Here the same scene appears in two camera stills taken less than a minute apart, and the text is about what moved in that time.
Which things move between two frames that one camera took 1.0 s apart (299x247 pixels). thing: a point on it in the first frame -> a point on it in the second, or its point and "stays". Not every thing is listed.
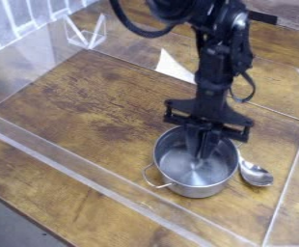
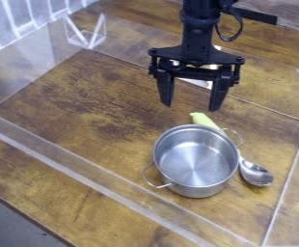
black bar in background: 270,18 stays
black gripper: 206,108 -> 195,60
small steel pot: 193,178 stays
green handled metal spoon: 255,174 stays
